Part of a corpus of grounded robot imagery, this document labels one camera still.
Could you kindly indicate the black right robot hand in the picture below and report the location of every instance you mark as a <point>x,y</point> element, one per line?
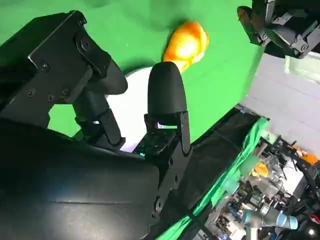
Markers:
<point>75,187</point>

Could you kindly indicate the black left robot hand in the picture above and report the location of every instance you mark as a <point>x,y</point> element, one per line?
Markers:
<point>282,27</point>

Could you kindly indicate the orange toy bread roll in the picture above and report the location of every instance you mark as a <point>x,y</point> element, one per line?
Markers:
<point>186,45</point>

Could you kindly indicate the green table cloth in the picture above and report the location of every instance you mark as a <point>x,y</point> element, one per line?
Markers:
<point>220,87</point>

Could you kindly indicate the lilac plate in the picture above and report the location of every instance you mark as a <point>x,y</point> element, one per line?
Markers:
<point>132,100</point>

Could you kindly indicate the orange workshop object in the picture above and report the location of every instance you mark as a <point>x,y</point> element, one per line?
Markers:
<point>260,170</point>
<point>308,157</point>

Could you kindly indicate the workshop machine assembly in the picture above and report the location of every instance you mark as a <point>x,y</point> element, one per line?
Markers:
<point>250,190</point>

